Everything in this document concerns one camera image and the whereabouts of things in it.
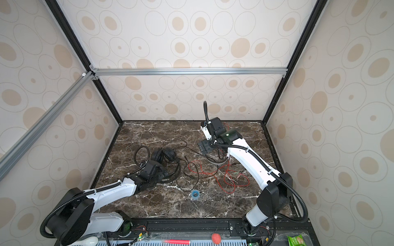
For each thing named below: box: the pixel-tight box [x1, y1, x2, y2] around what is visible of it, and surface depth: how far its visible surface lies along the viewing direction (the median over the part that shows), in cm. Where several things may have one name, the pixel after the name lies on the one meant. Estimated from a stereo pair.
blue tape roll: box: [191, 189, 200, 200], surface depth 86 cm
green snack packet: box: [286, 234, 308, 246], surface depth 70 cm
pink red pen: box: [161, 239, 191, 245], surface depth 71 cm
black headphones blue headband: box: [150, 148, 181, 183], surface depth 94 cm
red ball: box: [211, 233, 222, 245], surface depth 70 cm
